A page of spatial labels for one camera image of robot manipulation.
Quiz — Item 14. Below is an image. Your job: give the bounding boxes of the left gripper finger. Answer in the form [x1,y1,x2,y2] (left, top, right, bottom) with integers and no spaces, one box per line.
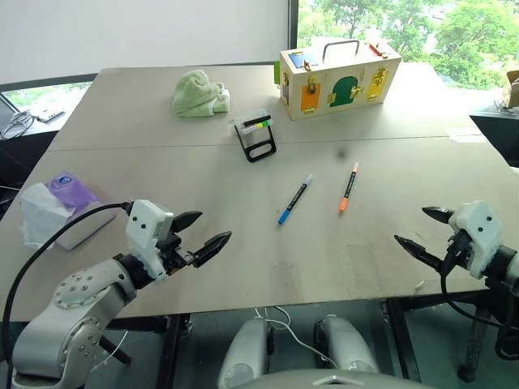
[171,210,204,234]
[190,230,234,269]

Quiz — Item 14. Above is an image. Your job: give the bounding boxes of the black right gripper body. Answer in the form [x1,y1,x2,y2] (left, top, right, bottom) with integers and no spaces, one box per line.
[442,229,474,274]

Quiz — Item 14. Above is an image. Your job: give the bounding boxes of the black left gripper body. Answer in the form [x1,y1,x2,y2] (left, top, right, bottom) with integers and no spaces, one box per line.
[156,231,195,277]

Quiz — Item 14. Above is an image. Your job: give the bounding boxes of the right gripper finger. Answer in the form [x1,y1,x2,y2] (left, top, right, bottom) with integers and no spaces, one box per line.
[393,234,446,274]
[421,206,457,225]

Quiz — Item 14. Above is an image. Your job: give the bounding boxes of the orange marker pen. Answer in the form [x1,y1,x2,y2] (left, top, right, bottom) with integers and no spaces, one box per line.
[338,161,360,215]

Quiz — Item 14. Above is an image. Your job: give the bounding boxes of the blue marker pen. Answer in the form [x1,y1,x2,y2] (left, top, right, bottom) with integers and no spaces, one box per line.
[277,173,315,227]

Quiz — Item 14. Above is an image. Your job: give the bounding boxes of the black marker holder stand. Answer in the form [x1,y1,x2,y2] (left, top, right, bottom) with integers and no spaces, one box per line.
[233,108,278,165]

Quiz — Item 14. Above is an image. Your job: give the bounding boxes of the cardboard box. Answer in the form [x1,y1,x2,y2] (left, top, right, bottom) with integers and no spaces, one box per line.
[501,70,519,109]

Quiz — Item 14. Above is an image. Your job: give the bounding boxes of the wooden lock box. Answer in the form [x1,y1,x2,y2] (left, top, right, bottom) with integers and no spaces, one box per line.
[277,39,403,122]

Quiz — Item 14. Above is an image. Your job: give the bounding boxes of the black table leg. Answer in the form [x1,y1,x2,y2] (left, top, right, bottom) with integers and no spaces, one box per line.
[155,313,192,389]
[380,297,423,383]

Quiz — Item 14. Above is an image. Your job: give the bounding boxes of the dark stand leg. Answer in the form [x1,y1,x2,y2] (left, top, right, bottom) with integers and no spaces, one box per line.
[457,301,495,383]

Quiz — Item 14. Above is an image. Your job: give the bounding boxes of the black side table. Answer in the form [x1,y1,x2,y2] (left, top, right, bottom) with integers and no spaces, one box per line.
[0,128,60,222]
[469,113,519,168]

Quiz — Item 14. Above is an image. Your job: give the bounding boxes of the silver left robot thigh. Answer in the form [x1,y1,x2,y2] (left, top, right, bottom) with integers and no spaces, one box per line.
[217,316,272,389]

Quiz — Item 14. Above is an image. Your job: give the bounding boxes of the silver robot thigh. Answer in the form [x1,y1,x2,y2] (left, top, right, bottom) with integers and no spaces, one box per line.
[313,315,381,374]
[217,316,272,389]

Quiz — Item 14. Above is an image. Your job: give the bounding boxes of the purple tissue pack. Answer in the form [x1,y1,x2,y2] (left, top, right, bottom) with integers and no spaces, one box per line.
[45,171,117,250]

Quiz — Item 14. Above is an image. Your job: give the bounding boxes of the silver right robot thigh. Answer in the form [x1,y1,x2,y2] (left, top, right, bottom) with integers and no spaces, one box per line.
[313,315,381,374]

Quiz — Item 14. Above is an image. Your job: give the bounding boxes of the green towel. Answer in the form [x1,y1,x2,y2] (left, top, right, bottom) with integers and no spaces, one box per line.
[172,69,231,119]

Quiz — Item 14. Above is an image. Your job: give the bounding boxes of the grey robot torso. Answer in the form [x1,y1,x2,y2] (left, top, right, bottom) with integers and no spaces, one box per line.
[238,369,441,389]

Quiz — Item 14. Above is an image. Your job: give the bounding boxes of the white power strip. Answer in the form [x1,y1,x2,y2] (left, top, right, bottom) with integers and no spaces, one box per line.
[31,108,66,123]

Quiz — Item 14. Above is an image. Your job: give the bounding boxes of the white projection screen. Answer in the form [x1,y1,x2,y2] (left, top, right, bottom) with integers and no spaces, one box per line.
[0,0,290,85]

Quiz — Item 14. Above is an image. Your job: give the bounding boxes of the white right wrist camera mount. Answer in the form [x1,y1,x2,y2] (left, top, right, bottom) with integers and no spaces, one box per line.
[447,199,504,280]

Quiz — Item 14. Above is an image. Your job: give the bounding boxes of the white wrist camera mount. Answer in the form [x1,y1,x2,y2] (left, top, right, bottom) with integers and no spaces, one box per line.
[124,199,176,281]
[447,199,504,280]

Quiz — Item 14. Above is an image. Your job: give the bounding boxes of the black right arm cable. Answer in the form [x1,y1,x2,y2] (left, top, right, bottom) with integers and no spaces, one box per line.
[440,233,519,360]

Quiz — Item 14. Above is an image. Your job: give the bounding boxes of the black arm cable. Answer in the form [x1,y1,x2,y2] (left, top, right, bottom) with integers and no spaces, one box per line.
[0,201,133,389]
[440,233,519,360]

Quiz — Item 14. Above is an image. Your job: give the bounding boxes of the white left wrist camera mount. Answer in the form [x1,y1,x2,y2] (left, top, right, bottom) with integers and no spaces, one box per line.
[124,199,176,281]

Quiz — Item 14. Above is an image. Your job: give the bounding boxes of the thin white cable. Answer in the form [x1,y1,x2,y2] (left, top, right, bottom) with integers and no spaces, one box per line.
[254,306,338,366]

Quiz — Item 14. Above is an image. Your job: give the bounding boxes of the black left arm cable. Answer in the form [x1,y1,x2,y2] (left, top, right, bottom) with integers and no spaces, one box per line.
[0,201,133,389]

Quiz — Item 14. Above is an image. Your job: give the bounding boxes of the tangled grey cables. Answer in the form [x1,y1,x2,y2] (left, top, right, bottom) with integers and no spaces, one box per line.
[1,109,35,141]

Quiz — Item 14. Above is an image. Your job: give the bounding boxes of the black window post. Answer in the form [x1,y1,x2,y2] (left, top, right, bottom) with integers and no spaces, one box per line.
[287,0,300,51]

